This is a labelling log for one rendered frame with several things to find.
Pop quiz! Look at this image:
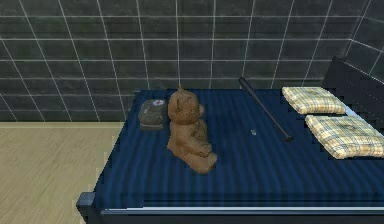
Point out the brown teddy bear toy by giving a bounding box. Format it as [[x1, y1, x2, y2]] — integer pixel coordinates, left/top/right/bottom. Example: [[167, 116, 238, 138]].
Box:
[[166, 83, 218, 175]]

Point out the grey first aid box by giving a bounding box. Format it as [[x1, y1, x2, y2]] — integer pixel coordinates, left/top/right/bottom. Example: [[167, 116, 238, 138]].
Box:
[[138, 98, 167, 131]]

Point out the black baseball bat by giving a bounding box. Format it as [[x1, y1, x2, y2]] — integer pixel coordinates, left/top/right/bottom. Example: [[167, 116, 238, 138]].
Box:
[[237, 77, 295, 144]]

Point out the yellow checked pillow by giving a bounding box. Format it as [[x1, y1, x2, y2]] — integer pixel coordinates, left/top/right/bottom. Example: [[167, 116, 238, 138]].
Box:
[[304, 114, 384, 160], [281, 86, 348, 115]]

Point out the blue bed with dark frame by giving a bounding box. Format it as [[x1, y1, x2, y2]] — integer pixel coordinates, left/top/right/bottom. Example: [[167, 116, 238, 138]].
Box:
[[76, 56, 384, 224]]

